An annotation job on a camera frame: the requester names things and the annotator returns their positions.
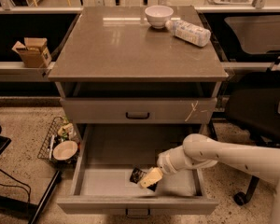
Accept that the black stand base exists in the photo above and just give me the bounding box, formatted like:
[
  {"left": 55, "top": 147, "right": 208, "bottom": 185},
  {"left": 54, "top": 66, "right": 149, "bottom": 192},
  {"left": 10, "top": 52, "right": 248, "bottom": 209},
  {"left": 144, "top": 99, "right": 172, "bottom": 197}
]
[{"left": 0, "top": 125, "right": 62, "bottom": 224}]

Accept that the open cardboard box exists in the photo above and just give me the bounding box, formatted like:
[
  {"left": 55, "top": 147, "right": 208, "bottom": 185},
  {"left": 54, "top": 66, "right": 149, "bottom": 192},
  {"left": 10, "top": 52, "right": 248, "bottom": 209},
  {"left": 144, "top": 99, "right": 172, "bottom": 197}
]
[{"left": 12, "top": 37, "right": 51, "bottom": 68}]

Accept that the open grey lower drawer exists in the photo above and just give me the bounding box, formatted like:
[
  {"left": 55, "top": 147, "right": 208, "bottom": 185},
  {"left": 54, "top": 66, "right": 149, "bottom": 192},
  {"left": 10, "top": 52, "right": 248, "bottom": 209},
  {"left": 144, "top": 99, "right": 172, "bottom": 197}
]
[{"left": 57, "top": 124, "right": 218, "bottom": 218}]

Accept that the black office chair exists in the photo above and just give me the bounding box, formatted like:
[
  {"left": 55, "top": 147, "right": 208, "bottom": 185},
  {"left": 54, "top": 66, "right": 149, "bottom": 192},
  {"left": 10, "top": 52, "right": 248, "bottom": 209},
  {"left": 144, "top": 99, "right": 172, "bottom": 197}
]
[{"left": 205, "top": 56, "right": 280, "bottom": 207}]

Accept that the beige bowl in basket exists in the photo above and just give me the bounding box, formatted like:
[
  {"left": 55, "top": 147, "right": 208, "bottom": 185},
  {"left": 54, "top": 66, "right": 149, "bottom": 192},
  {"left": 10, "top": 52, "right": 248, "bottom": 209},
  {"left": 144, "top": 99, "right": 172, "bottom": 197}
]
[{"left": 53, "top": 140, "right": 78, "bottom": 161}]

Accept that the closed grey upper drawer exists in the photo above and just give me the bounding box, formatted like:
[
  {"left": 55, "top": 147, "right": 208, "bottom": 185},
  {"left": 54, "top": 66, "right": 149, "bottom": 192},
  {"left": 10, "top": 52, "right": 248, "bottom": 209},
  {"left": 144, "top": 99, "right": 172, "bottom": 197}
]
[{"left": 61, "top": 98, "right": 217, "bottom": 124}]

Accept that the clear plastic water bottle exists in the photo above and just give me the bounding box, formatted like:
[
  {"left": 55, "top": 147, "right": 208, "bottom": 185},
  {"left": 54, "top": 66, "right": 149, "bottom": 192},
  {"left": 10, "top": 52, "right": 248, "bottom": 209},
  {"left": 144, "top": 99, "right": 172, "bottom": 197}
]
[{"left": 165, "top": 20, "right": 211, "bottom": 48}]

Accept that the white ceramic bowl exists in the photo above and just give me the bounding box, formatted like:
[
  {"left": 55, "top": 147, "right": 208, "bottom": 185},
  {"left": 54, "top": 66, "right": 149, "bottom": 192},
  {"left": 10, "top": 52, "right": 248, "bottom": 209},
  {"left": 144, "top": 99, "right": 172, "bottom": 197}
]
[{"left": 145, "top": 5, "right": 174, "bottom": 29}]

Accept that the black wire basket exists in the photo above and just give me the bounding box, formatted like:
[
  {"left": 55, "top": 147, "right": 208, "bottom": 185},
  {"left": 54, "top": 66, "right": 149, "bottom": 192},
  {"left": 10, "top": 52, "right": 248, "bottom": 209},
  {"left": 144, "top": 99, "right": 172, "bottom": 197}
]
[{"left": 37, "top": 117, "right": 79, "bottom": 169}]

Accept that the black cable on floor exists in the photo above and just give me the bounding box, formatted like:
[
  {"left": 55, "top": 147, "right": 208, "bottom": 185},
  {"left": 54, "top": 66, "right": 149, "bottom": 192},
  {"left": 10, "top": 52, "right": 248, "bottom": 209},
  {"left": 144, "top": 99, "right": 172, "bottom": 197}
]
[{"left": 0, "top": 163, "right": 33, "bottom": 203}]

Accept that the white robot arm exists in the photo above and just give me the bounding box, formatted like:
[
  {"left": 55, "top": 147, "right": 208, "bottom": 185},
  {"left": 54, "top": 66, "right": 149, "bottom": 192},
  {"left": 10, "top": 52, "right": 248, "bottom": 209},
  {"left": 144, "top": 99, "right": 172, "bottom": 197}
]
[{"left": 139, "top": 133, "right": 280, "bottom": 224}]

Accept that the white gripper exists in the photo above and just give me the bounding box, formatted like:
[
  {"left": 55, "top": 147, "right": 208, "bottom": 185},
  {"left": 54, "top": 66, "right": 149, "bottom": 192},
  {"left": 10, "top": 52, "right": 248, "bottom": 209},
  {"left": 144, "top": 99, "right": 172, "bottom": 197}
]
[{"left": 139, "top": 147, "right": 185, "bottom": 189}]

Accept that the grey drawer cabinet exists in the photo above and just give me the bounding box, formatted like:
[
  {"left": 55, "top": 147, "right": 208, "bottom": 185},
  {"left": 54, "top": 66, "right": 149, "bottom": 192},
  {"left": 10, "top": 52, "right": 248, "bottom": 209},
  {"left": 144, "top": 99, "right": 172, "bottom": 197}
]
[{"left": 48, "top": 5, "right": 230, "bottom": 128}]

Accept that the black rxbar chocolate bar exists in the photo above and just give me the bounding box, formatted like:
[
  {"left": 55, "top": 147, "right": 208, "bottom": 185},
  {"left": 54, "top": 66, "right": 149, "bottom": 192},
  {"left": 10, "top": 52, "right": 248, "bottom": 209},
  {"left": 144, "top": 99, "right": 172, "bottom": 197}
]
[{"left": 130, "top": 167, "right": 158, "bottom": 191}]

